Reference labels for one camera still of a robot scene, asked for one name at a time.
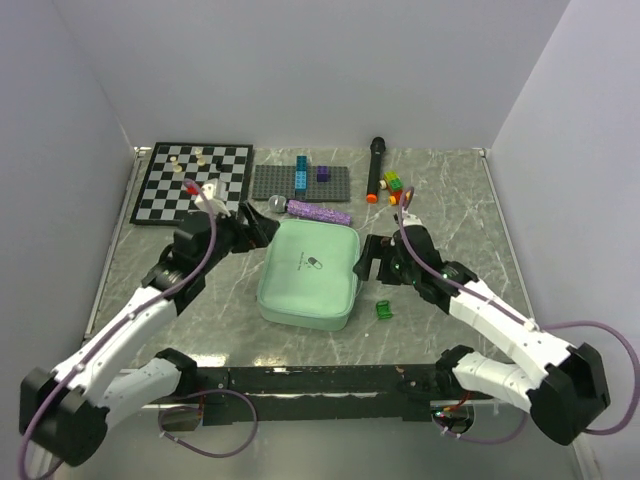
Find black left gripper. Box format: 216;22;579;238
199;201;279;274

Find mint green medicine case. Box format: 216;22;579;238
257;219;360;332

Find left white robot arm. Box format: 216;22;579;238
19;202;279;466

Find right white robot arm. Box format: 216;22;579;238
353;224;610;445

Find purple glitter microphone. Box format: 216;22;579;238
268;195;352;226

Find grey building baseplate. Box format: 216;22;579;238
252;165;351;203

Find green plastic clip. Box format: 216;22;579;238
375;300;393;320

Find colourful brick toy car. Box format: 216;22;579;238
378;170;411;206

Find blue brick stack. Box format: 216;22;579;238
294;155;308;192

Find purple building brick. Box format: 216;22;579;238
316;165;330;183

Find black white chessboard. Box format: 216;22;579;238
129;141;254;226

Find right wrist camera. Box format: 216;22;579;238
396;211;425;229

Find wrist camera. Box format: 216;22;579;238
396;211;425;229
186;178;231;217

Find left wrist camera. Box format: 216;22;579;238
186;178;231;217

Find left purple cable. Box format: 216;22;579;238
17;178;260;480

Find purple cable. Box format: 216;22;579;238
17;178;260;480
397;186;640;444

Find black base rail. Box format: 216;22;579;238
153;364;484;426

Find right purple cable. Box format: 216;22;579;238
397;186;640;444

